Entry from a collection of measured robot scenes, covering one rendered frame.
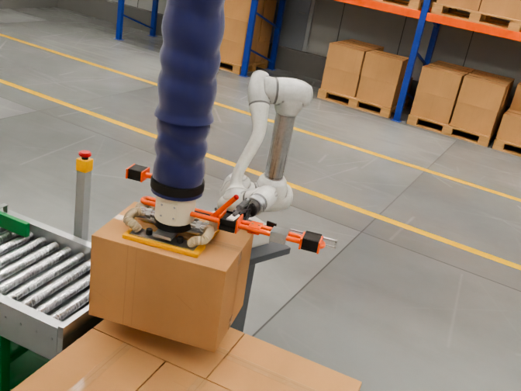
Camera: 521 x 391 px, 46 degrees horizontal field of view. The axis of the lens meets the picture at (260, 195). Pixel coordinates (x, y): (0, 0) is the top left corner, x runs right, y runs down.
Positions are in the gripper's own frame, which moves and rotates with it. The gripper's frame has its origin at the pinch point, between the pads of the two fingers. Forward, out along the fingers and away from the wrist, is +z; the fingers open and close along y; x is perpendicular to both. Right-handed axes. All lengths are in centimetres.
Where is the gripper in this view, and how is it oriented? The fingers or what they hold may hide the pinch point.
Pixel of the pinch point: (232, 222)
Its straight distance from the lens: 260.7
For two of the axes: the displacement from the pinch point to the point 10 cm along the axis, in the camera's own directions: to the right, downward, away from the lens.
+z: -4.1, 3.0, -8.6
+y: -1.6, 9.0, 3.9
